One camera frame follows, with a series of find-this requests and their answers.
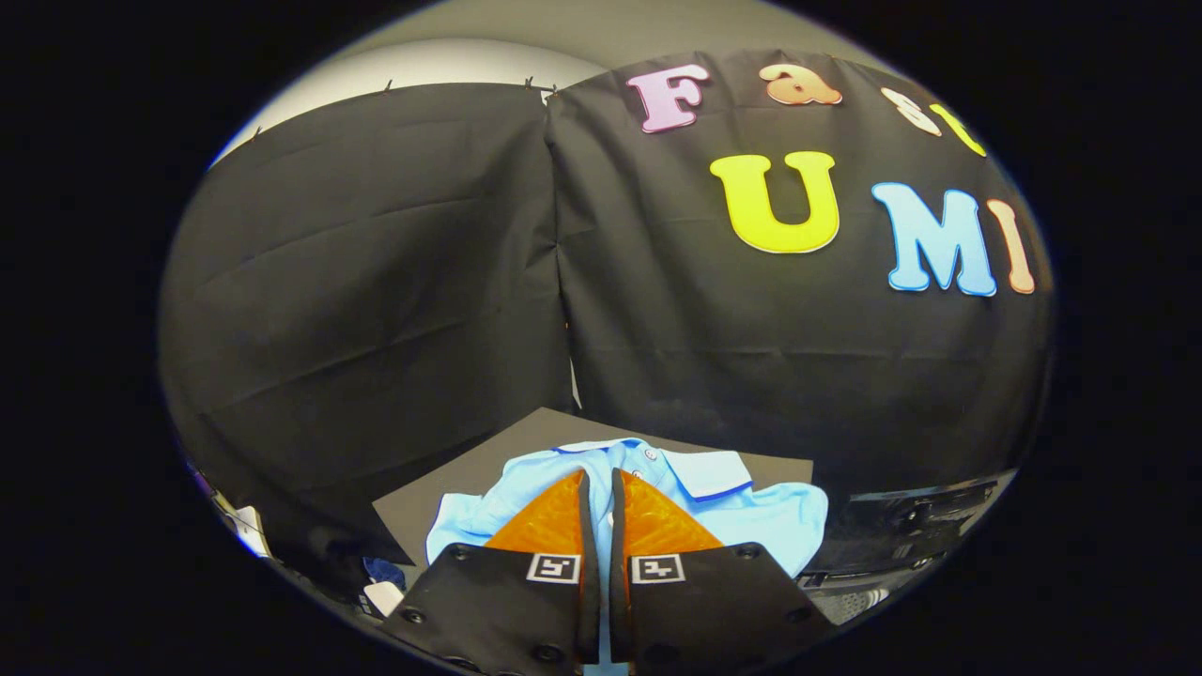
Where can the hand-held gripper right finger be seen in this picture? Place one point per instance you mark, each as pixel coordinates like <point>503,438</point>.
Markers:
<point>620,563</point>

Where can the black backdrop cloth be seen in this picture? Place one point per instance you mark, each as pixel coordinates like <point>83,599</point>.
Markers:
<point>423,282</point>

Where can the dark grey washing machine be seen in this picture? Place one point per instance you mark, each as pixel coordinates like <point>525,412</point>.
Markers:
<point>901,545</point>

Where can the grey cabinet with black top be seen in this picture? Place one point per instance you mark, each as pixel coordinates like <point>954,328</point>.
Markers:
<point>470,479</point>

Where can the dark washing machine lid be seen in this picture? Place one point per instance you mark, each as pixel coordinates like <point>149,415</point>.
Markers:
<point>920,516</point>

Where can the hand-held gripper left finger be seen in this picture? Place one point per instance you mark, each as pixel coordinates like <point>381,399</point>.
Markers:
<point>587,563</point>

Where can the light blue polo shirt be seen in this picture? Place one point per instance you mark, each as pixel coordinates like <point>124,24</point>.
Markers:
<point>770,526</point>

